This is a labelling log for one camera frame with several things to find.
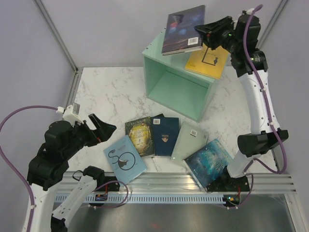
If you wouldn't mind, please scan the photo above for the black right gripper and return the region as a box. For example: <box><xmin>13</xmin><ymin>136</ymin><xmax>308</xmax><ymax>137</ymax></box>
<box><xmin>194</xmin><ymin>15</ymin><xmax>240</xmax><ymax>54</ymax></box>

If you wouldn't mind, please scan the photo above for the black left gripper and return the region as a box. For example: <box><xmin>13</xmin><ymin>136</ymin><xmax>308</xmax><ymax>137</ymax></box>
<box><xmin>63</xmin><ymin>113</ymin><xmax>116</xmax><ymax>158</ymax></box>

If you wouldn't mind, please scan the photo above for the dark purple galaxy book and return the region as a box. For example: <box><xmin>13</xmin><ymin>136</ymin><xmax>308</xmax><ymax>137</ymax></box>
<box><xmin>162</xmin><ymin>5</ymin><xmax>205</xmax><ymax>56</ymax></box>

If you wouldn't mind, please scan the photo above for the light blue SO book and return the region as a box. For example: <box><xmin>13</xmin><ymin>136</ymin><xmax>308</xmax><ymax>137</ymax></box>
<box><xmin>104</xmin><ymin>135</ymin><xmax>147</xmax><ymax>184</ymax></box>

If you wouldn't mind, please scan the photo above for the pale green book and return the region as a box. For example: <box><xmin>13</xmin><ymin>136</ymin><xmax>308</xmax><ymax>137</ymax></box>
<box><xmin>171</xmin><ymin>122</ymin><xmax>209</xmax><ymax>165</ymax></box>

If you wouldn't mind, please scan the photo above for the teal ocean cover book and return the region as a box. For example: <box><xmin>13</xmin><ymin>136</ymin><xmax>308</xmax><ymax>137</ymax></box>
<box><xmin>183</xmin><ymin>139</ymin><xmax>233</xmax><ymax>189</ymax></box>

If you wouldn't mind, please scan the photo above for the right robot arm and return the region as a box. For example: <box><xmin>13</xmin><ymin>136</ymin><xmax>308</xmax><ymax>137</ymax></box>
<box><xmin>195</xmin><ymin>13</ymin><xmax>289</xmax><ymax>190</ymax></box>

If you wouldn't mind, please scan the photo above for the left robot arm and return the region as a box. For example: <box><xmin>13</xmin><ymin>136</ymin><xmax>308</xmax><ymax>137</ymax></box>
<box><xmin>24</xmin><ymin>114</ymin><xmax>116</xmax><ymax>232</ymax></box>

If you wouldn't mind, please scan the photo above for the yellow book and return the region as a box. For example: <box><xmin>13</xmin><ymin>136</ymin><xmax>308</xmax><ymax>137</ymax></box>
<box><xmin>185</xmin><ymin>45</ymin><xmax>229</xmax><ymax>79</ymax></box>

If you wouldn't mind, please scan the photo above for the green forest cover book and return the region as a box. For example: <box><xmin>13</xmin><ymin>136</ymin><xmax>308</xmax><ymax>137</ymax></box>
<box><xmin>125</xmin><ymin>116</ymin><xmax>155</xmax><ymax>157</ymax></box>

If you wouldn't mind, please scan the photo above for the mint green open cabinet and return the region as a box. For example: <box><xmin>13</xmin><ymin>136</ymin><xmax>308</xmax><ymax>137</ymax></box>
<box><xmin>142</xmin><ymin>30</ymin><xmax>219</xmax><ymax>122</ymax></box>

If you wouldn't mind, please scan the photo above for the navy blue book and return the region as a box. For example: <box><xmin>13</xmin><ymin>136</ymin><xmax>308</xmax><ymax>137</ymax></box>
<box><xmin>151</xmin><ymin>116</ymin><xmax>180</xmax><ymax>157</ymax></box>

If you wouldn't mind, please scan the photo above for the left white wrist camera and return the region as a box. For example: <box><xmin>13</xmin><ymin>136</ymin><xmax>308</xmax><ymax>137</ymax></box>
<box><xmin>56</xmin><ymin>102</ymin><xmax>82</xmax><ymax>126</ymax></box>

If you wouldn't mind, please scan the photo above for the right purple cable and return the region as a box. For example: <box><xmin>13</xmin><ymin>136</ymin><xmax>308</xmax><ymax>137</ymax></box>
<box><xmin>242</xmin><ymin>4</ymin><xmax>288</xmax><ymax>174</ymax></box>

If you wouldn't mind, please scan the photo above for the purple cable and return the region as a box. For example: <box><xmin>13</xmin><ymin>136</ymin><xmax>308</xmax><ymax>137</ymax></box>
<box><xmin>0</xmin><ymin>105</ymin><xmax>60</xmax><ymax>230</ymax></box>
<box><xmin>242</xmin><ymin>4</ymin><xmax>288</xmax><ymax>174</ymax></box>

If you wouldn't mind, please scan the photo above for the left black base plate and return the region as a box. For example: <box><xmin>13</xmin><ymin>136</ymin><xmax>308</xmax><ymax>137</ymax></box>
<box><xmin>96</xmin><ymin>176</ymin><xmax>120</xmax><ymax>193</ymax></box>

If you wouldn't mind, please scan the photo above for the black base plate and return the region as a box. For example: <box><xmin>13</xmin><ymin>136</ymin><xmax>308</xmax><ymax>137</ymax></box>
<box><xmin>96</xmin><ymin>176</ymin><xmax>120</xmax><ymax>193</ymax></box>
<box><xmin>205</xmin><ymin>176</ymin><xmax>250</xmax><ymax>193</ymax></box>

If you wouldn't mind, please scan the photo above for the aluminium rail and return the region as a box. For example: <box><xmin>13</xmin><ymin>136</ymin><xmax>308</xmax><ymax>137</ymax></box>
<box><xmin>57</xmin><ymin>171</ymin><xmax>297</xmax><ymax>195</ymax></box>

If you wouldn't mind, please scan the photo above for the right aluminium corner post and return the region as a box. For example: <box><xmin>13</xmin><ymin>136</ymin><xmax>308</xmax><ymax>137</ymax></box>
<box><xmin>258</xmin><ymin>0</ymin><xmax>290</xmax><ymax>48</ymax></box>

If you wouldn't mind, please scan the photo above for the aluminium corner post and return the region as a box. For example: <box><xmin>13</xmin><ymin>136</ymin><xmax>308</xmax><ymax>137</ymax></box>
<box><xmin>33</xmin><ymin>0</ymin><xmax>78</xmax><ymax>73</ymax></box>
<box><xmin>258</xmin><ymin>0</ymin><xmax>290</xmax><ymax>48</ymax></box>

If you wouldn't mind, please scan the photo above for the white slotted cable duct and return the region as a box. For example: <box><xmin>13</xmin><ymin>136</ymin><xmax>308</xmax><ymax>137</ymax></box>
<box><xmin>54</xmin><ymin>194</ymin><xmax>224</xmax><ymax>203</ymax></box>

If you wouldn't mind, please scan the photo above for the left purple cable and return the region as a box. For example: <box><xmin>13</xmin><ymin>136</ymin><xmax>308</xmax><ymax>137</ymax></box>
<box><xmin>0</xmin><ymin>105</ymin><xmax>60</xmax><ymax>230</ymax></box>

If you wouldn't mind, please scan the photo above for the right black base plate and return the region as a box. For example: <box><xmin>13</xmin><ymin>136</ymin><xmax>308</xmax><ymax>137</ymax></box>
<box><xmin>205</xmin><ymin>176</ymin><xmax>250</xmax><ymax>193</ymax></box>

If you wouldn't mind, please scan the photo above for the left aluminium corner post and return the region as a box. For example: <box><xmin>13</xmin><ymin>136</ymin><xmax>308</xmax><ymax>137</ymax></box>
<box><xmin>33</xmin><ymin>0</ymin><xmax>78</xmax><ymax>73</ymax></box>

